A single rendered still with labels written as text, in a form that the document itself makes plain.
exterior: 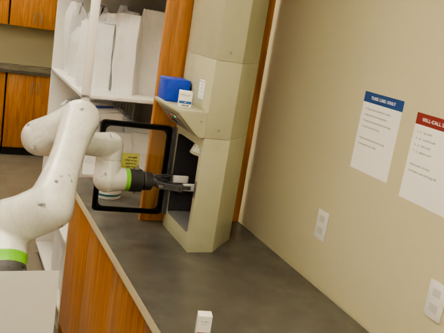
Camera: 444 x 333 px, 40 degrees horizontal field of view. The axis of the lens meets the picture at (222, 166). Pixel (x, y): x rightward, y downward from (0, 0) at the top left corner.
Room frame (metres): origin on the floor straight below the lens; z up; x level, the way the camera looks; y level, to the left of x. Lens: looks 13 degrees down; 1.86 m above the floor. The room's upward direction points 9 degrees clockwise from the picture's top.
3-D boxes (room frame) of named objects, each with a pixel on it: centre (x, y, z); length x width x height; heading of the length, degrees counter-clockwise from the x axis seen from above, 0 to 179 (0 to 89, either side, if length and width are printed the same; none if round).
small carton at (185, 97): (2.40, 0.18, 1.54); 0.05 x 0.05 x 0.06; 9
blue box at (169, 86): (2.53, 0.24, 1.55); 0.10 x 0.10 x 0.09; 25
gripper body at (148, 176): (2.42, 0.27, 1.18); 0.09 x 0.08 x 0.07; 115
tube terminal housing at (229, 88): (2.53, 0.04, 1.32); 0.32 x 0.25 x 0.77; 25
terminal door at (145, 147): (2.56, 0.38, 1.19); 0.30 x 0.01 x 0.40; 108
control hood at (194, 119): (2.45, 0.20, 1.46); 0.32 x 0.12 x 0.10; 25
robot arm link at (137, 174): (2.39, 0.33, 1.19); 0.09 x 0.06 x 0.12; 25
